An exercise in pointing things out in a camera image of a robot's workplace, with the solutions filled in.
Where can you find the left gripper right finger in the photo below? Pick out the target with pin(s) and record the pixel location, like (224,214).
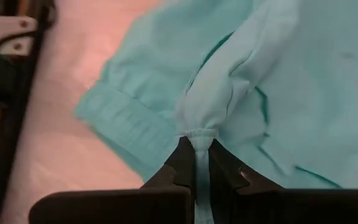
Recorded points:
(275,207)

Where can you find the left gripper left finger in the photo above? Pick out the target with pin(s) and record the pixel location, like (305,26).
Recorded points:
(120,207)

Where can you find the teal garment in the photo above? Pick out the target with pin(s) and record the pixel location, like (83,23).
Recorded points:
(291,93)

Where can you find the black aluminium frame rail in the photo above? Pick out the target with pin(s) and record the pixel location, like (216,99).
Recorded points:
(17,124)

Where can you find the grey metal corner bracket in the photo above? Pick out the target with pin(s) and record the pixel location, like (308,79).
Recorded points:
(2,28)

